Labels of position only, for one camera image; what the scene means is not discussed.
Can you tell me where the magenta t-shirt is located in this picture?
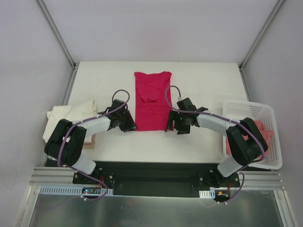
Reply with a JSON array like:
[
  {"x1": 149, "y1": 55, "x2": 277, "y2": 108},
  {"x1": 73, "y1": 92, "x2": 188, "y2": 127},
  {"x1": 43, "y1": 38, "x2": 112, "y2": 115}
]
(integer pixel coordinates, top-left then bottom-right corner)
[{"x1": 134, "y1": 71, "x2": 172, "y2": 131}]

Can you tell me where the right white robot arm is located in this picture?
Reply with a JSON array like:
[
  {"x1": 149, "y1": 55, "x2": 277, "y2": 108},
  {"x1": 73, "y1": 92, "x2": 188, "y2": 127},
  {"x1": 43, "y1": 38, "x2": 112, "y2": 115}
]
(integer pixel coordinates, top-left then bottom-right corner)
[{"x1": 166, "y1": 98, "x2": 268, "y2": 187}]

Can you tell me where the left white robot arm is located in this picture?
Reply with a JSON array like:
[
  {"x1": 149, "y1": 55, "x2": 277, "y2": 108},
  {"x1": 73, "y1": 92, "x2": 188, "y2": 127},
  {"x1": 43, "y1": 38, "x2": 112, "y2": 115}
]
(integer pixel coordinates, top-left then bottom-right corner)
[{"x1": 44, "y1": 99, "x2": 138, "y2": 184}]

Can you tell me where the white plastic basket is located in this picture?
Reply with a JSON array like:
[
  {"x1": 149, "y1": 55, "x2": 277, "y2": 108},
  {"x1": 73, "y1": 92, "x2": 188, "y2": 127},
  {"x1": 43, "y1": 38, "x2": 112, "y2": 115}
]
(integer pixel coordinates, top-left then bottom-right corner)
[{"x1": 223, "y1": 101, "x2": 283, "y2": 170}]

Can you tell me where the salmon pink t-shirt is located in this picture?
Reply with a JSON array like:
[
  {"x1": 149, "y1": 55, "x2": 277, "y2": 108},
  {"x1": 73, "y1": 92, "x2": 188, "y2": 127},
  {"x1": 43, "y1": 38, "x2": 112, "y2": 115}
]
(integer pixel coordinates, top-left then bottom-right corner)
[{"x1": 226, "y1": 120, "x2": 274, "y2": 156}]

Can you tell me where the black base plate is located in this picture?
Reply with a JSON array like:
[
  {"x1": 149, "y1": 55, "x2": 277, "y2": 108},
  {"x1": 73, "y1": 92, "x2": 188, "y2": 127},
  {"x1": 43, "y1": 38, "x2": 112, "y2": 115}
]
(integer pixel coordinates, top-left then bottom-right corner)
[{"x1": 71, "y1": 160, "x2": 242, "y2": 197}]

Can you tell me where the right white cable duct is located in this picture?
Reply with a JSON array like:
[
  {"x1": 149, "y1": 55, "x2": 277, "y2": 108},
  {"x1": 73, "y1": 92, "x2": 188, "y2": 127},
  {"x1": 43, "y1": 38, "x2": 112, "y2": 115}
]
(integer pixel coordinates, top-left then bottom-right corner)
[{"x1": 199, "y1": 189, "x2": 215, "y2": 199}]

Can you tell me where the white cable duct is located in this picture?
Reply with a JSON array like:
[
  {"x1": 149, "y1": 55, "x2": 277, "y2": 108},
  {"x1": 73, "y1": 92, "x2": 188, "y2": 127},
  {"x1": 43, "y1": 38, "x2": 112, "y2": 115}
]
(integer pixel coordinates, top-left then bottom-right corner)
[
  {"x1": 40, "y1": 186, "x2": 114, "y2": 197},
  {"x1": 199, "y1": 189, "x2": 215, "y2": 199}
]

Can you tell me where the left white cable duct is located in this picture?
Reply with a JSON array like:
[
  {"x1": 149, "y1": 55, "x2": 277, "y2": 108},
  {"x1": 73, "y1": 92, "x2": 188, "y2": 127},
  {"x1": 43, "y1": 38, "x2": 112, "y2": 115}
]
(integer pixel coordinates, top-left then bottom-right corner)
[{"x1": 40, "y1": 186, "x2": 114, "y2": 197}]

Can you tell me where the left aluminium frame post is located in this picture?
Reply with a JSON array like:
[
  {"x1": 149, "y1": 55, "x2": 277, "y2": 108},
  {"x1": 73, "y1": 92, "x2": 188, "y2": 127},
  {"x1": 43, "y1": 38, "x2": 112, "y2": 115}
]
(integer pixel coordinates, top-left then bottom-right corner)
[{"x1": 36, "y1": 0, "x2": 77, "y2": 69}]

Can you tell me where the aluminium frame post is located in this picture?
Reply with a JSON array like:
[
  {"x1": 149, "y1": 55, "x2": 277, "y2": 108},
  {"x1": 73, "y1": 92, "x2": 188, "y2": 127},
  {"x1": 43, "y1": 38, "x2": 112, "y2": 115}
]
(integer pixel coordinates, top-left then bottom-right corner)
[
  {"x1": 239, "y1": 0, "x2": 286, "y2": 72},
  {"x1": 36, "y1": 0, "x2": 77, "y2": 69}
]

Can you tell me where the right aluminium frame post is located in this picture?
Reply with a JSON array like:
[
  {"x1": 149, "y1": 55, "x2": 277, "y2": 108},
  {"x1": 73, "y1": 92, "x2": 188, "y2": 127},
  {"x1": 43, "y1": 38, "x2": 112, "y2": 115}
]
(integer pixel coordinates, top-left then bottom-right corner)
[{"x1": 239, "y1": 0, "x2": 286, "y2": 72}]

